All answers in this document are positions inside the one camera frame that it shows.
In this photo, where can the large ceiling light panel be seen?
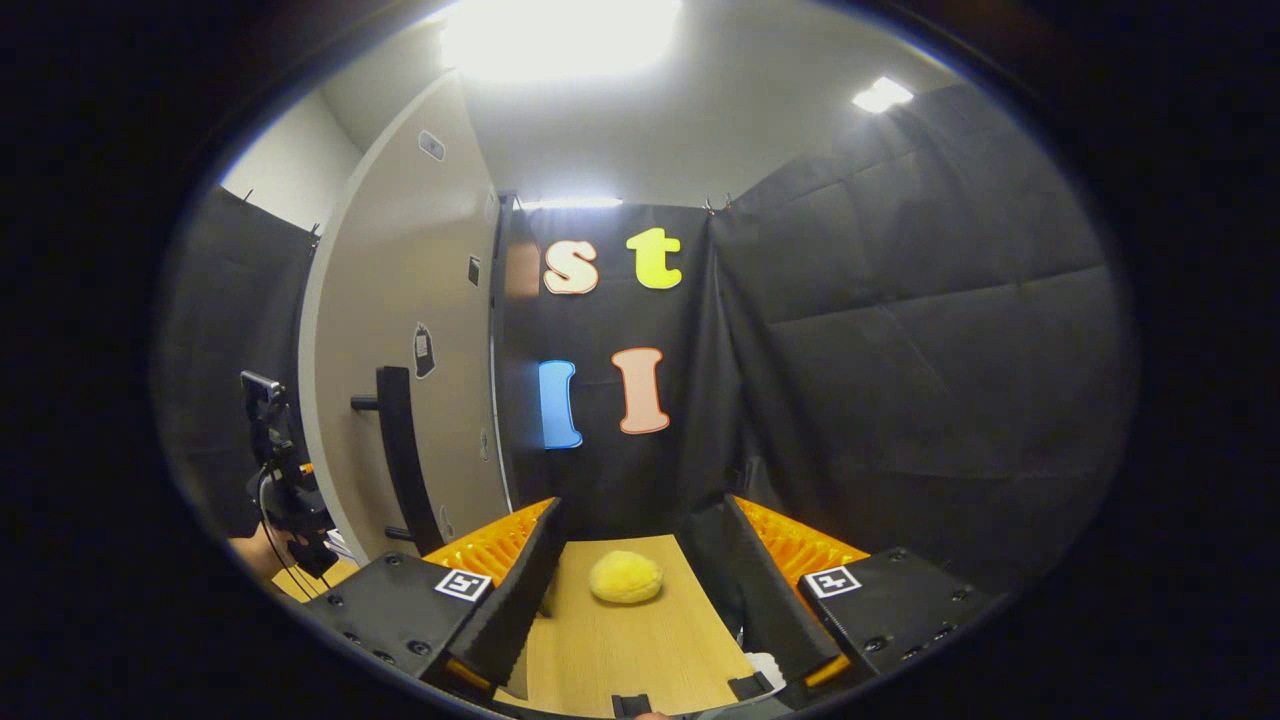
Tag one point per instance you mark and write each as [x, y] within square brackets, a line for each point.
[560, 35]

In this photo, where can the yellow round plush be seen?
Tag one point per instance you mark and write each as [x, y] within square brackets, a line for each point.
[625, 578]

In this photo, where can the glossy black cabinet body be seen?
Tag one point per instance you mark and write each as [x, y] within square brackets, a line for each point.
[518, 400]

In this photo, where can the small ceiling light panel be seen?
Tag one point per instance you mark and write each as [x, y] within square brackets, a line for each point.
[880, 95]

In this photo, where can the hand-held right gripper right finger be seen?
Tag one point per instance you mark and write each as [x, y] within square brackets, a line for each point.
[765, 600]

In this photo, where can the small white object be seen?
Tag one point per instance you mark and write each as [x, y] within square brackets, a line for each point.
[765, 672]

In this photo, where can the grey cabinet door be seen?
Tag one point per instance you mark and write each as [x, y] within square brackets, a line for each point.
[400, 280]

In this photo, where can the black backdrop cloth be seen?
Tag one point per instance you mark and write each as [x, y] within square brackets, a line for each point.
[900, 350]

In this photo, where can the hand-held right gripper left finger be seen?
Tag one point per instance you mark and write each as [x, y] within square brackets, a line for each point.
[515, 600]

